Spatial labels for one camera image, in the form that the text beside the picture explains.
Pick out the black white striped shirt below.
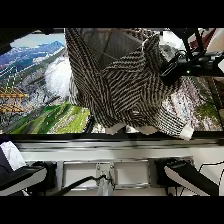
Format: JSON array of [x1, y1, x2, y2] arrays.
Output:
[[64, 28, 195, 141]]

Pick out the silver frame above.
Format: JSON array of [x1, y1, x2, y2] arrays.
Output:
[[13, 137, 224, 197]]

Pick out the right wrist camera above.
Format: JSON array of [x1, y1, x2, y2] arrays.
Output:
[[160, 50, 188, 79]]

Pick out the black cable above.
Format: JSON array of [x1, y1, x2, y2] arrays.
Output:
[[49, 174, 115, 197], [197, 160, 224, 188]]

